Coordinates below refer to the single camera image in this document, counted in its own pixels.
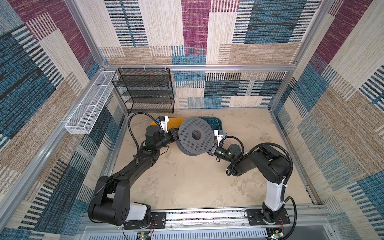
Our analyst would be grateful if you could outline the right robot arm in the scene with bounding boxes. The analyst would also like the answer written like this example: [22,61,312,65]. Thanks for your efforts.
[207,136,294,225]

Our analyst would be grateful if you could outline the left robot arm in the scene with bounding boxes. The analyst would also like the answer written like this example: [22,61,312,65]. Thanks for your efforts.
[88,116,179,228]

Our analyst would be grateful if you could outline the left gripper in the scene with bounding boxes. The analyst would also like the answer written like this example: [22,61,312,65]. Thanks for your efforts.
[155,127,183,152]

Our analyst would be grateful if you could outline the teal plastic bin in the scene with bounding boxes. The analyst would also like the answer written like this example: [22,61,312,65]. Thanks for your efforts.
[200,117,223,132]

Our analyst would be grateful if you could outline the black wire mesh shelf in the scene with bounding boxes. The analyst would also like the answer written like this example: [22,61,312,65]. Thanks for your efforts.
[112,68,175,114]

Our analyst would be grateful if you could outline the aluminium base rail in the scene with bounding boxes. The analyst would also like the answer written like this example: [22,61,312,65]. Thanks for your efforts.
[75,205,342,240]

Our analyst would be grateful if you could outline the dark grey perforated spool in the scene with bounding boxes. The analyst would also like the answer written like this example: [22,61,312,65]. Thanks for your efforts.
[176,117,214,156]

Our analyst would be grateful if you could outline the yellow plastic bin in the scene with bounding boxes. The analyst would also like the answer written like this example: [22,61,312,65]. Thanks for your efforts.
[151,117,185,130]

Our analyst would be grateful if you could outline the white wire mesh basket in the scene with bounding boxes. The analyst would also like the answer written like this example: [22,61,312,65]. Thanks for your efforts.
[65,71,115,135]

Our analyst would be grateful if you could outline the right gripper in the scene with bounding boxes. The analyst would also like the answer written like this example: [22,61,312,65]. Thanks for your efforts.
[197,142,233,164]

